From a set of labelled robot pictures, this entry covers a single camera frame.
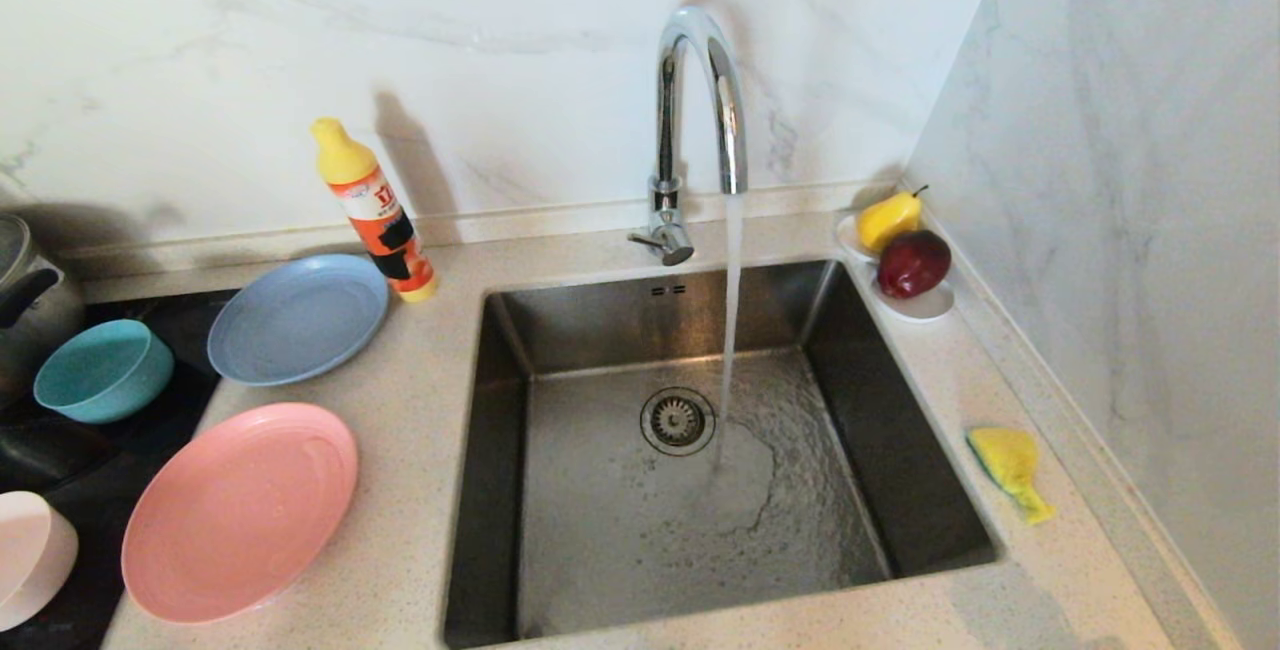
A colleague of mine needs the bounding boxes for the dish soap bottle yellow cap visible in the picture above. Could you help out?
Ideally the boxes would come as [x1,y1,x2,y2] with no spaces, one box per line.
[310,118,438,304]

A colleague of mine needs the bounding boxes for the black glass cooktop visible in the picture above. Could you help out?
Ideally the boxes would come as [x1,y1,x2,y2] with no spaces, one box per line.
[0,288,241,650]

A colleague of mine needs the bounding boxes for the dark red apple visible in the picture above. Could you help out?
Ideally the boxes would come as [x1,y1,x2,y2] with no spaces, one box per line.
[877,230,953,300]

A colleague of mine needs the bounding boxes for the small white fruit dish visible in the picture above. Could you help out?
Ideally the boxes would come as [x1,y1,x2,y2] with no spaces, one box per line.
[836,214,956,323]

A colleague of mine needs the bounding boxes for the round metal drain strainer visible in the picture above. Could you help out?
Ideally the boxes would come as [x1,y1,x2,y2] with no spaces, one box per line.
[640,388,717,457]

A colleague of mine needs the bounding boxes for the small light pink plate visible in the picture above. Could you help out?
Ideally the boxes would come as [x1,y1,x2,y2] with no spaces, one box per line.
[0,491,79,633]

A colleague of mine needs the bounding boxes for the blue plate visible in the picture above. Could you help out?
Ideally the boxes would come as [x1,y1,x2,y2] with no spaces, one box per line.
[207,254,391,387]

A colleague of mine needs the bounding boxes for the yellow pear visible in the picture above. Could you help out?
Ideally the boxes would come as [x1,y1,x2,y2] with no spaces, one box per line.
[857,185,930,254]

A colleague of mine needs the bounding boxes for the teal bowl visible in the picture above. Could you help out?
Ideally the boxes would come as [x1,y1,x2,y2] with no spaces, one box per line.
[34,319,175,425]

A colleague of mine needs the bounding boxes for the stainless steel sink basin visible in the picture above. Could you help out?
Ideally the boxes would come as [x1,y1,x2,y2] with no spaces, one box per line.
[443,259,1004,649]

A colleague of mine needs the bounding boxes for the steel pot black handle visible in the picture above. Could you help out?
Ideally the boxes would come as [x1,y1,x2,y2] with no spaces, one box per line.
[0,213,86,401]

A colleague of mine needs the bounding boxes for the chrome gooseneck faucet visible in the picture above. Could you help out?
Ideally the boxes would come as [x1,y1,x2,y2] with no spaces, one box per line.
[627,5,750,267]

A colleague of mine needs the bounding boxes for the yellow green sponge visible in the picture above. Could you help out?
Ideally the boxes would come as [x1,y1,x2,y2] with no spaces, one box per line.
[966,426,1056,526]

